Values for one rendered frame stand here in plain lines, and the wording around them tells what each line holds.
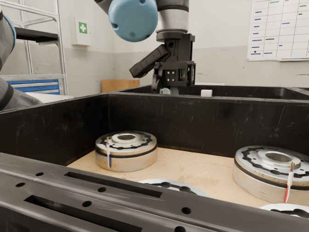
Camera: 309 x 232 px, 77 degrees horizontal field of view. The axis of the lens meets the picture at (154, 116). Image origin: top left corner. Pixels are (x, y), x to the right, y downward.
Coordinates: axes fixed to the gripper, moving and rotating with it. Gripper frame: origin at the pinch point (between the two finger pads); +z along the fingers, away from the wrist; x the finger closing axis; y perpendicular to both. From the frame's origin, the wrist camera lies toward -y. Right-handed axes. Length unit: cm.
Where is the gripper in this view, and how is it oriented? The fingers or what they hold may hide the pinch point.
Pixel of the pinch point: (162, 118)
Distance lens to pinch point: 50.5
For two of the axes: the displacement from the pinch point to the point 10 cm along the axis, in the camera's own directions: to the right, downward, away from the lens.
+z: 0.0, 9.7, 2.3
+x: 4.6, -2.0, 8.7
